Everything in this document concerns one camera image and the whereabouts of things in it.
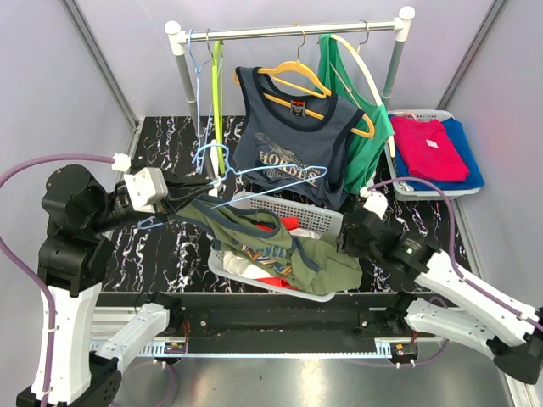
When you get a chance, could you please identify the olive green tank top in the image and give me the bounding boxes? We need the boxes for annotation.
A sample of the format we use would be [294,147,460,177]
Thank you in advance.
[176,196,362,295]

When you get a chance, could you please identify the red tank top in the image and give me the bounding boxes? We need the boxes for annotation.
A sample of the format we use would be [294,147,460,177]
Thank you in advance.
[254,215,300,289]

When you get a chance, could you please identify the white camisole top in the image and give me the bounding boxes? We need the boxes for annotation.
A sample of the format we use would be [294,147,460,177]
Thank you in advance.
[222,228,319,281]

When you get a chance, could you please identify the lime green hanger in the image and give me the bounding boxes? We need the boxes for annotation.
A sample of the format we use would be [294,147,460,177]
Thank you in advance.
[205,29,227,175]

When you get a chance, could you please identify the light blue wire hanger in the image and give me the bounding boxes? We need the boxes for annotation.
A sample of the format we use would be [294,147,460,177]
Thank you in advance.
[187,29,211,143]

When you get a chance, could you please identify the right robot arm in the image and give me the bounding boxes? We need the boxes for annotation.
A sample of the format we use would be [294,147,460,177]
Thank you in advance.
[337,208,542,385]

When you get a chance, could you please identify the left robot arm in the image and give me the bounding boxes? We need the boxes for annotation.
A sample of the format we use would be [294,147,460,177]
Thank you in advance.
[16,164,211,406]

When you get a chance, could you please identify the navy blue tank top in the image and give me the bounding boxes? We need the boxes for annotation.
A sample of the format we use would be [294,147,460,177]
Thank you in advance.
[232,67,364,210]

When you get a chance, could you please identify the yellow plastic hanger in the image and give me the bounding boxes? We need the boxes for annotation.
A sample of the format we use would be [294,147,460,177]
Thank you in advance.
[234,31,377,139]

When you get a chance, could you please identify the cream white hanger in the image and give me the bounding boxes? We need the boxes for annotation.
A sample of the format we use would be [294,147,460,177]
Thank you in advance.
[329,20,398,158]

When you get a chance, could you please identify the white plastic basket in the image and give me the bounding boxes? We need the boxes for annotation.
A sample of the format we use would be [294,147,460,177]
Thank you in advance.
[208,192,343,303]

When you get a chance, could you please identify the white side basket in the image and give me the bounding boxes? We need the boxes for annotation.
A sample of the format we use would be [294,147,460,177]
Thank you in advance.
[384,109,469,202]

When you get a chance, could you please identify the pink folded shirt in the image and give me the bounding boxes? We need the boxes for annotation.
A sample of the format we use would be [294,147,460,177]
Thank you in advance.
[390,116,469,182]

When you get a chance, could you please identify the white clothes rack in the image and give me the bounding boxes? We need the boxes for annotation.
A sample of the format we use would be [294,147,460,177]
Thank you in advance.
[164,5,416,196]

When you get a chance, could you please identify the blue folded shirt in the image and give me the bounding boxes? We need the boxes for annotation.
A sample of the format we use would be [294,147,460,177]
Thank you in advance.
[395,118,484,190]

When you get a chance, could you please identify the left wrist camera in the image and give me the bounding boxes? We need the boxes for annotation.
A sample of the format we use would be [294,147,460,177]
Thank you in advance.
[123,167,168,214]

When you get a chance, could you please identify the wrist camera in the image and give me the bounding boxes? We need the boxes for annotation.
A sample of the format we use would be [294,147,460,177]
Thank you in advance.
[123,167,168,214]
[363,191,389,220]

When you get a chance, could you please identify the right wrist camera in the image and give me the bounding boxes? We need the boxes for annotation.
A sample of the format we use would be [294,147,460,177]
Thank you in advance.
[363,191,389,220]

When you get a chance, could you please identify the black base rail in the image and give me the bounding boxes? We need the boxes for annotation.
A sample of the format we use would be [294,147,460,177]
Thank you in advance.
[92,291,459,360]

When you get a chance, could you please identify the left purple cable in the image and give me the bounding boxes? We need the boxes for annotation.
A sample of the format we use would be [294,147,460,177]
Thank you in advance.
[0,153,177,407]

